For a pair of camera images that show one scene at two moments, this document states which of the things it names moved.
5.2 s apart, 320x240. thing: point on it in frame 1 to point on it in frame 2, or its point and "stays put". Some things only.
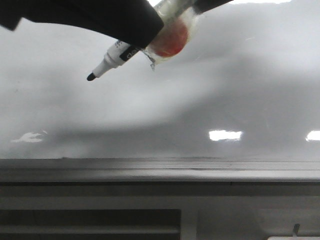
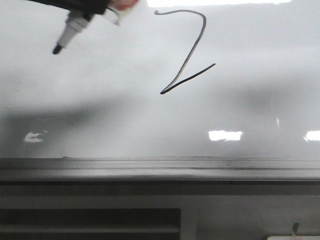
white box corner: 294,238 stays put
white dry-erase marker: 119,53 to 75,22
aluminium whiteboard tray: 159,169 stays put
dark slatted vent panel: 90,224 stays put
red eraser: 171,38 to 117,9
